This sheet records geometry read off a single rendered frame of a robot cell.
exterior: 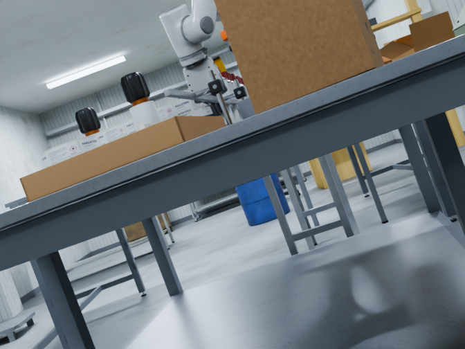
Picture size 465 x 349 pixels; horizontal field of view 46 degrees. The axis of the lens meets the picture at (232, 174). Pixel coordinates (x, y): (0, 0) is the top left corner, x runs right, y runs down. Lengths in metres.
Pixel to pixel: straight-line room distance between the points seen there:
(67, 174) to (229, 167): 0.24
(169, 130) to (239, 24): 0.38
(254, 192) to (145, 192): 5.28
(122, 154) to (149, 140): 0.04
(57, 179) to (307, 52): 0.50
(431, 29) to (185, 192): 2.81
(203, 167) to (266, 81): 0.35
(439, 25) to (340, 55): 2.48
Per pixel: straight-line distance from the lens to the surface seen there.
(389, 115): 0.75
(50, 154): 1.90
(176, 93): 1.15
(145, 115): 1.88
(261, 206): 6.07
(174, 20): 1.59
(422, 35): 3.44
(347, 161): 7.51
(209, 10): 1.56
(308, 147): 0.75
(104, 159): 0.81
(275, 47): 1.07
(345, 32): 1.04
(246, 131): 0.71
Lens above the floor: 0.79
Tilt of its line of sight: 2 degrees down
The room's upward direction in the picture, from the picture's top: 20 degrees counter-clockwise
